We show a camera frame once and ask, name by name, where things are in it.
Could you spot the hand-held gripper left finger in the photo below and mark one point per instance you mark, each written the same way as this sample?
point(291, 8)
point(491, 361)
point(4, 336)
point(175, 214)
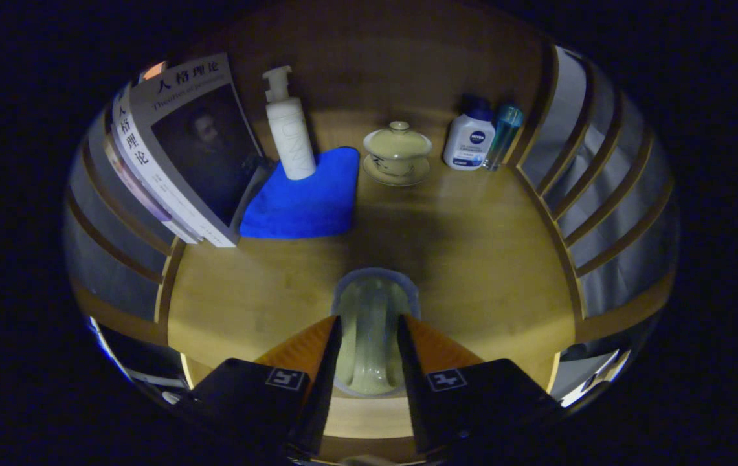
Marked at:
point(327, 388)

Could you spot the wooden countertop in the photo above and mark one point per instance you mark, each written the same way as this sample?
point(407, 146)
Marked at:
point(472, 259)

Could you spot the folded blue cloth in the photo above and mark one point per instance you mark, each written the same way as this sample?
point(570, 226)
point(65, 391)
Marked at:
point(304, 207)

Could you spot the teal slim bottle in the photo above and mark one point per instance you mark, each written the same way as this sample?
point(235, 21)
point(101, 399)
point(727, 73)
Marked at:
point(505, 133)

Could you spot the thick white book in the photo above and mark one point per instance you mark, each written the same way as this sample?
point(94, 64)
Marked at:
point(201, 149)

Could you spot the white lotion bottle blue cap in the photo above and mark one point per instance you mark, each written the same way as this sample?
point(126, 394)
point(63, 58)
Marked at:
point(469, 149)

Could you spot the thin purple book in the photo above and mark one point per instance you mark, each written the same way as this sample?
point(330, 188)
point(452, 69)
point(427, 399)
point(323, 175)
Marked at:
point(139, 194)

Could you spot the white pump bottle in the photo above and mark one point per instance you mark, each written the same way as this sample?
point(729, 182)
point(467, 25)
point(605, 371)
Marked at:
point(291, 142)

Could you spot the wooden cabinet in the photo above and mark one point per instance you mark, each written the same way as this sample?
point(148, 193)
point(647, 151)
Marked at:
point(375, 52)

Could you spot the cream lidded teacup with saucer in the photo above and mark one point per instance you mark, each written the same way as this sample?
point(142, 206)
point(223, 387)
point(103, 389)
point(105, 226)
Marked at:
point(397, 145)

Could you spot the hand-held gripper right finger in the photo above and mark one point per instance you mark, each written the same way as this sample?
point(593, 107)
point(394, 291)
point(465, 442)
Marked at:
point(411, 388)

